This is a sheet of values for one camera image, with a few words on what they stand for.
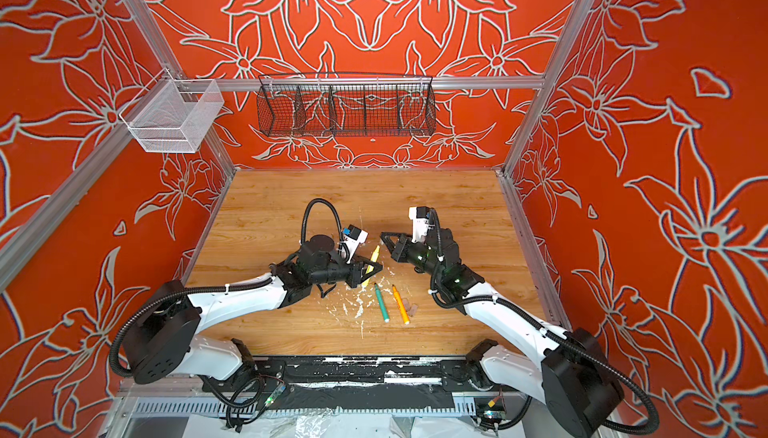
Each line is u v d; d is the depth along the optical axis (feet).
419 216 2.32
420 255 2.19
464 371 2.39
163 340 1.37
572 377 1.28
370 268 2.49
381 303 2.79
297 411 2.28
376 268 2.49
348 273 2.30
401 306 2.73
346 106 3.28
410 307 2.73
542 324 1.48
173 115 3.02
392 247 2.38
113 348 1.30
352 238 2.34
